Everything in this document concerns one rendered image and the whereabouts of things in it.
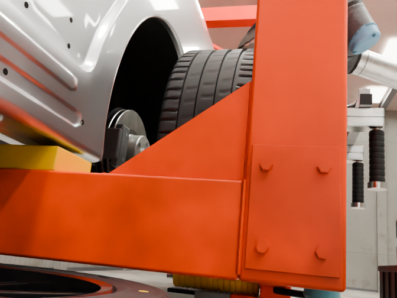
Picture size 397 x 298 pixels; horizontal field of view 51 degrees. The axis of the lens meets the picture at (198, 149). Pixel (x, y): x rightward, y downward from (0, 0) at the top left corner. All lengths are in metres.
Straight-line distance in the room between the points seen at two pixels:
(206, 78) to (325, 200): 0.50
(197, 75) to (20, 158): 0.47
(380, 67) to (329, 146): 0.74
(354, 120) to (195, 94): 0.40
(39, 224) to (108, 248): 0.14
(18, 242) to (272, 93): 0.52
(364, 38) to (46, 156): 0.88
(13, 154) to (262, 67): 0.50
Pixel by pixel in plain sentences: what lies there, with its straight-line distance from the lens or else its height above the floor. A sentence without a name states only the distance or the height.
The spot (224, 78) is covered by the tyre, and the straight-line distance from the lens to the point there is 1.04.
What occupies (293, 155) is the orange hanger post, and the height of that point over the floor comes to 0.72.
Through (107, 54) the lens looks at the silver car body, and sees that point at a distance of 1.03.
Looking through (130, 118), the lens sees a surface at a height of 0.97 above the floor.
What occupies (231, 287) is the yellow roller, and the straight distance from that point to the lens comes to 1.22.
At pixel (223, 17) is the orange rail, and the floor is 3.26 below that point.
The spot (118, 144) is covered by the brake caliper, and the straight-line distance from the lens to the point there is 1.24.
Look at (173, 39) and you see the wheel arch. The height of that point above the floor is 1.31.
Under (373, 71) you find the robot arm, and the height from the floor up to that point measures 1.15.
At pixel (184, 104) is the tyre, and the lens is 1.01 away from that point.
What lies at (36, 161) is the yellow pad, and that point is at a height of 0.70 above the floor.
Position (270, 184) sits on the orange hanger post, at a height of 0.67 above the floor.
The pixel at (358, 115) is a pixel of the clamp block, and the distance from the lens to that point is 1.11.
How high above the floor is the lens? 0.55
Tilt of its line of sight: 15 degrees up
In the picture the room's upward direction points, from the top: 6 degrees clockwise
